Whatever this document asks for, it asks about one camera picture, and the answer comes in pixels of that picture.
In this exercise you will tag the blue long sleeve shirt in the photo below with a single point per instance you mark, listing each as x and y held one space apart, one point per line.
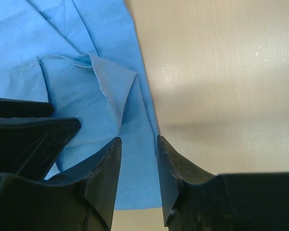
83 57

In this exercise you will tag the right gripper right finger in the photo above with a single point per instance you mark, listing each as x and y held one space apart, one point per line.
196 200

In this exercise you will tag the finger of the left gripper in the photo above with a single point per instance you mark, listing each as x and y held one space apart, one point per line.
30 146
10 108

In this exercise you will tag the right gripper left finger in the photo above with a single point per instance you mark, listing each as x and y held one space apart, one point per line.
81 198

